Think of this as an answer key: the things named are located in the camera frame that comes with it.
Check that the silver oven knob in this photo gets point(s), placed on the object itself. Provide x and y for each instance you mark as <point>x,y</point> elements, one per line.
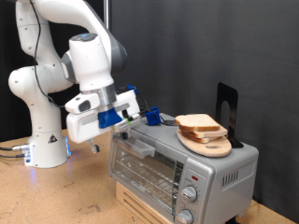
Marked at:
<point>185,217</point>
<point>189,193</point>

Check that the aluminium foil liner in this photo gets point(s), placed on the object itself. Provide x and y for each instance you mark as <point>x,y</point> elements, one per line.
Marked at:
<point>146,188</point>

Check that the dark grey backdrop panel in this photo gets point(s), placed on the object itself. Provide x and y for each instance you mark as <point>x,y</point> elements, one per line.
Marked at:
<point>202,46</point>

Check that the round wooden cutting board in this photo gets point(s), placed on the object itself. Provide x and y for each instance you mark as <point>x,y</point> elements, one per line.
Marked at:
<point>211,151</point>

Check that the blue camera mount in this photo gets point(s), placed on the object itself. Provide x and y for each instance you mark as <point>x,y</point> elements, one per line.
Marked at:
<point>109,118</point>

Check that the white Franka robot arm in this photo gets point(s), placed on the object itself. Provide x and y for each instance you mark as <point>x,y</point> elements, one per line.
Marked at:
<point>43,140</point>

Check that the vertical metal pole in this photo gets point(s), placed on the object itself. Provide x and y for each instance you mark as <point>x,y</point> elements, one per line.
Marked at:
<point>107,12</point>

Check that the metal spatula with blue block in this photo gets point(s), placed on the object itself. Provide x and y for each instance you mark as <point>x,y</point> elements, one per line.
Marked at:
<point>153,116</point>

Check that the silver toaster oven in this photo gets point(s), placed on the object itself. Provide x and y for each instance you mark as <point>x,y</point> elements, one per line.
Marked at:
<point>224,193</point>

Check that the black backdrop curtain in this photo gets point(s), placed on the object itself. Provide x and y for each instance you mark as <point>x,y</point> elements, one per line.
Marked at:
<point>4,46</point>

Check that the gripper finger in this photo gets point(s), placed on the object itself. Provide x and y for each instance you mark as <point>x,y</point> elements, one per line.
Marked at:
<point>124,135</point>
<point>94,146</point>

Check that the black metal bookend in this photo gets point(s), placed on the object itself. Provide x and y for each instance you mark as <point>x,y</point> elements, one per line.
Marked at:
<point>232,99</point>

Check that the wrist camera with green sticker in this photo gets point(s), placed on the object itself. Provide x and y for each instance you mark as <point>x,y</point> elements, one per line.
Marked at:
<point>127,123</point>

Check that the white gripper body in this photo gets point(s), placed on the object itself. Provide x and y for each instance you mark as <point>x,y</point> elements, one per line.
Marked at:
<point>84,127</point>

